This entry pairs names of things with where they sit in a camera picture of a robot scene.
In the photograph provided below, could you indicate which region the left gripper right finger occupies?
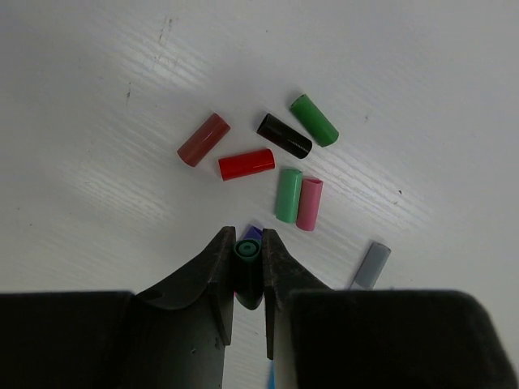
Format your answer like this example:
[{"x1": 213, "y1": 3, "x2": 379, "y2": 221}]
[{"x1": 261, "y1": 229, "x2": 331, "y2": 361}]

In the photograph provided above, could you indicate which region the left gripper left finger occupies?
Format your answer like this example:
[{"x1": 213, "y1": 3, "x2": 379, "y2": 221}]
[{"x1": 133, "y1": 227, "x2": 236, "y2": 388}]

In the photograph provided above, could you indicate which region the teal green pen cap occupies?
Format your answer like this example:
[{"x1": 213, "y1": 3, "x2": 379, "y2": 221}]
[{"x1": 232, "y1": 239, "x2": 263, "y2": 310}]

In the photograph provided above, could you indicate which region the purple pen cap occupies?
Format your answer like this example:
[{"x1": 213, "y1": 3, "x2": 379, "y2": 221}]
[{"x1": 240, "y1": 224, "x2": 263, "y2": 241}]

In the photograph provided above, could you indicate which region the pink pen cap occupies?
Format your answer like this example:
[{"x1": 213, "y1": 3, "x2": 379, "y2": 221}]
[{"x1": 296, "y1": 177, "x2": 324, "y2": 232}]

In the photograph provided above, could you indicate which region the light green pen cap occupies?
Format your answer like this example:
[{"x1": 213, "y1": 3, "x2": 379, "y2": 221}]
[{"x1": 275, "y1": 169, "x2": 302, "y2": 224}]

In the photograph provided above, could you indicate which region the grey pen cap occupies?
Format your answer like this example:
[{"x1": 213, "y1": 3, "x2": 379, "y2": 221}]
[{"x1": 350, "y1": 242, "x2": 392, "y2": 290}]

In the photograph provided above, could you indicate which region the red pen cap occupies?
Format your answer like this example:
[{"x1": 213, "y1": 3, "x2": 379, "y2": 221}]
[{"x1": 218, "y1": 148, "x2": 276, "y2": 181}]

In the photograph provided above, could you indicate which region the black pen cap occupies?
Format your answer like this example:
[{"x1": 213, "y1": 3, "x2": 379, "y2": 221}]
[{"x1": 256, "y1": 113, "x2": 312, "y2": 159}]

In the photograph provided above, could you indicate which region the dark green pen cap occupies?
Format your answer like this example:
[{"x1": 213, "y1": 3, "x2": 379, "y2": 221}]
[{"x1": 289, "y1": 94, "x2": 339, "y2": 147}]

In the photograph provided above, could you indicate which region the brown pen cap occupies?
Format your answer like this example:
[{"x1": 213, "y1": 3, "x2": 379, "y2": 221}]
[{"x1": 177, "y1": 113, "x2": 230, "y2": 167}]

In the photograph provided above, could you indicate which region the blue marker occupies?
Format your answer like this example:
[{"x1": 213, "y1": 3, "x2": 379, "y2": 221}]
[{"x1": 266, "y1": 361, "x2": 276, "y2": 389}]

